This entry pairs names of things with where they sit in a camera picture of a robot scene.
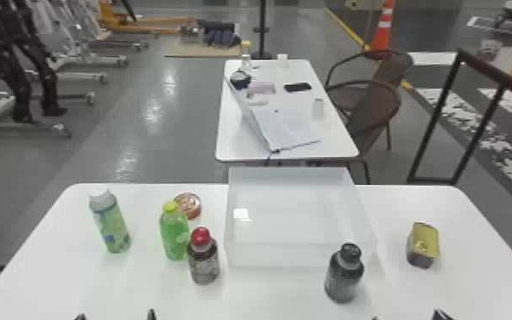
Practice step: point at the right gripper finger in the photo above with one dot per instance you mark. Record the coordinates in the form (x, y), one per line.
(441, 316)

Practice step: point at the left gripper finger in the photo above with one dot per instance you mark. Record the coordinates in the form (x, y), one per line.
(151, 315)
(80, 317)

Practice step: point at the dark bottle red cap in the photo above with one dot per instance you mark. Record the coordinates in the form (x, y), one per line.
(203, 262)

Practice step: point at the yellow can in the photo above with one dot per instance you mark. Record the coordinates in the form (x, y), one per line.
(423, 243)

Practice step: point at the pale green bottle white cap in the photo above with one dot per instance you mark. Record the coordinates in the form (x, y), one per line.
(110, 225)

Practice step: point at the black bottle black cap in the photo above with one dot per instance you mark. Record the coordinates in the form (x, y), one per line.
(343, 277)

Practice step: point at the red can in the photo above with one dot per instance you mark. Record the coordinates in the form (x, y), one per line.
(188, 204)

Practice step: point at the clear box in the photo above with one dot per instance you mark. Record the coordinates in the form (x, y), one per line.
(298, 241)

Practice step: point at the white side table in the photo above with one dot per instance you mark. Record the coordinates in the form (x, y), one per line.
(238, 138)

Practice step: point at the brown chair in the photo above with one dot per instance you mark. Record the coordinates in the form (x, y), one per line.
(374, 107)

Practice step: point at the white papers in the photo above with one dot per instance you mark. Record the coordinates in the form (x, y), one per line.
(280, 127)

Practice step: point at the white cup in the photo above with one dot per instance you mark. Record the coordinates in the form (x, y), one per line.
(317, 109)

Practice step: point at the brown side table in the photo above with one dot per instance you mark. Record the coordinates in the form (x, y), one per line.
(501, 76)

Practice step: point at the black phone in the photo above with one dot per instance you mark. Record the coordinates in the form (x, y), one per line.
(297, 86)

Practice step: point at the clear bottle yellow cap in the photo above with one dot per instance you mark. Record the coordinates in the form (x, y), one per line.
(246, 56)

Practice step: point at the yellow pallet jack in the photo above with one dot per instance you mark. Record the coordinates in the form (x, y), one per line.
(140, 23)

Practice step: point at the orange cone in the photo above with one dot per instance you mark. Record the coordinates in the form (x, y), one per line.
(383, 27)

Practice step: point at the black post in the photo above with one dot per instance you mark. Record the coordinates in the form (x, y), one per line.
(262, 27)

